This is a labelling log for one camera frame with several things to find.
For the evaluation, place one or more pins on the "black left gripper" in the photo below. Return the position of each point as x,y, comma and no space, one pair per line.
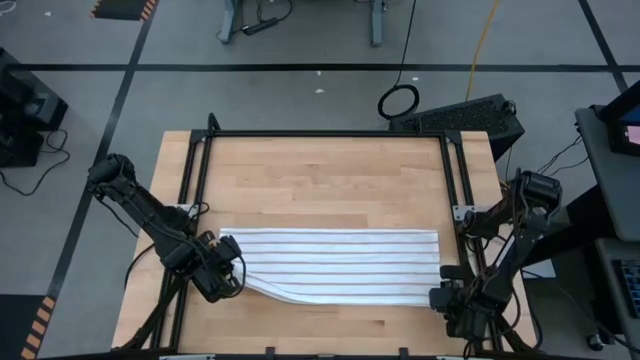
215,275

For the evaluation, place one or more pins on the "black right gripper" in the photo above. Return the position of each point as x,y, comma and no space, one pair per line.
465,310

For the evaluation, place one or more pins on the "white towel with red stripes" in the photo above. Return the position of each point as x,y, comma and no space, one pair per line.
335,265

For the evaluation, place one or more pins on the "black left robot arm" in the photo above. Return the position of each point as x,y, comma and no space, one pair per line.
145,215

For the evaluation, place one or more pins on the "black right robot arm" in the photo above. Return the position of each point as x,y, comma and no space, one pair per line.
520,235

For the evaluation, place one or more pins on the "white paper sheet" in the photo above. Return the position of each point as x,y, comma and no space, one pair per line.
542,270

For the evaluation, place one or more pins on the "black caster wheel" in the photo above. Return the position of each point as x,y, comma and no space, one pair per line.
595,342

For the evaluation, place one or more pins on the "grey desk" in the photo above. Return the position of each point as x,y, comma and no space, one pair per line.
615,190
607,300

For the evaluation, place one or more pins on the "black keyboard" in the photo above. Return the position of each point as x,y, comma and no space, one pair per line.
630,287

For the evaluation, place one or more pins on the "black perforated computer tower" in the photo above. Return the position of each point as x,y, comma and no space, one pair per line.
460,117

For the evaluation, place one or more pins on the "black mat orange-striped edge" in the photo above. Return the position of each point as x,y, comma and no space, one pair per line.
20,325
120,9

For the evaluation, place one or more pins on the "black monitor with lit screen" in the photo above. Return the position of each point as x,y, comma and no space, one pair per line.
625,135

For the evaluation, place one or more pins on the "black power strip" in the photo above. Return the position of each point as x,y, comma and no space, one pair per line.
260,26

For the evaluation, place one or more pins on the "black metal table frame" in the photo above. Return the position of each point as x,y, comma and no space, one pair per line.
250,133

